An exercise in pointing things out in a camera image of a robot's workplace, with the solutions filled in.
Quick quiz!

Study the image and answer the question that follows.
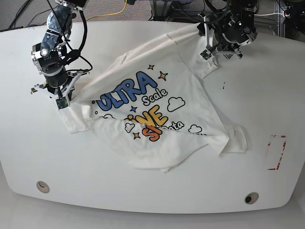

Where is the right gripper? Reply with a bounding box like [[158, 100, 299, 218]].
[[30, 69, 90, 102]]

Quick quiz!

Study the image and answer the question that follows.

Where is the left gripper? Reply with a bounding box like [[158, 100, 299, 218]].
[[198, 14, 243, 59]]

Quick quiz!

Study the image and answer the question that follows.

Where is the white printed t-shirt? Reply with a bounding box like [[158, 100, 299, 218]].
[[60, 24, 248, 171]]

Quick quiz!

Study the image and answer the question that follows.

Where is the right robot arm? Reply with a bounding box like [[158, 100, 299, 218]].
[[30, 0, 93, 106]]

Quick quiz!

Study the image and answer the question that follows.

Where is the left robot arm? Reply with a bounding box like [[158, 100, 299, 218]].
[[197, 0, 257, 60]]

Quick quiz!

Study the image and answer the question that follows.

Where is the red tape rectangle marking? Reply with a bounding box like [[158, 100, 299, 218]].
[[265, 135, 287, 171]]

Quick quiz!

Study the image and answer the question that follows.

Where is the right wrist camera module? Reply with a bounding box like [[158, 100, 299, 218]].
[[55, 96, 70, 110]]

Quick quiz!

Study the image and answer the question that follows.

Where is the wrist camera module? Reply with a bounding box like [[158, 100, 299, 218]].
[[55, 96, 70, 110], [200, 49, 213, 60]]

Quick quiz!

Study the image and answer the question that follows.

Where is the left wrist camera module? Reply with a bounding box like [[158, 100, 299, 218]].
[[200, 49, 213, 60]]

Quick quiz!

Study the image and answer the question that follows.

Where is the white cable on floor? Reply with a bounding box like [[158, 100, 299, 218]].
[[256, 12, 284, 17]]

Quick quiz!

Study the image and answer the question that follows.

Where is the yellow cable on floor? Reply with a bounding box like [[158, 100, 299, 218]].
[[85, 0, 127, 22]]

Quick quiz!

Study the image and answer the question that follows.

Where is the left table cable grommet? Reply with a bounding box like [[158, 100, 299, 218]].
[[36, 181, 50, 194]]

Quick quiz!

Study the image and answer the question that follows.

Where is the table cable grommet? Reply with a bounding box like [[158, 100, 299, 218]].
[[244, 192, 259, 205], [36, 181, 50, 194]]

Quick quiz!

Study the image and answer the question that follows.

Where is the right table cable grommet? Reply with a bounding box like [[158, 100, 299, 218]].
[[244, 192, 259, 205]]

